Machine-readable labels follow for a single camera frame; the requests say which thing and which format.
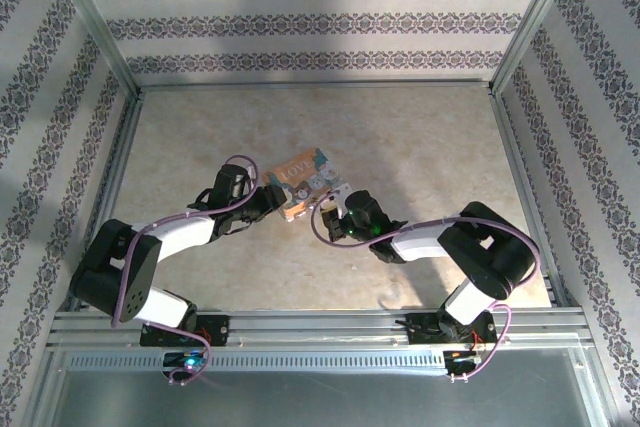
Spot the orange LOVE printed box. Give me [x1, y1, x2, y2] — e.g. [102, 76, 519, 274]
[262, 146, 347, 224]

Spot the grey metal sheet panel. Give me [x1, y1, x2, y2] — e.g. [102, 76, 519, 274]
[29, 346, 617, 427]

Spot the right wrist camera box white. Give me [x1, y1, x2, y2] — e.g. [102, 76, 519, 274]
[329, 185, 355, 213]

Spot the long aluminium mounting rail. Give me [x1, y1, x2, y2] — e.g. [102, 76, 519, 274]
[46, 309, 595, 349]

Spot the aluminium side rail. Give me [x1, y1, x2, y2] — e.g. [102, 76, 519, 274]
[488, 86, 582, 309]
[73, 88, 145, 313]

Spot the aluminium rail under patterned wall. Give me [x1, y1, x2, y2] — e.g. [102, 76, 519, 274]
[133, 78, 501, 94]

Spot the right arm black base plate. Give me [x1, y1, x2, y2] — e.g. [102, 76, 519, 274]
[406, 312, 499, 348]

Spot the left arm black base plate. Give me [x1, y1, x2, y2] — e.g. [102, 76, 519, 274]
[139, 313, 232, 348]

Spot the slotted grey cable duct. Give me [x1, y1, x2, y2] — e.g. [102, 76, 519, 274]
[64, 350, 447, 371]

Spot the aluminium corner post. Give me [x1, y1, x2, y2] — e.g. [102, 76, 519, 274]
[490, 0, 585, 94]
[43, 0, 140, 94]

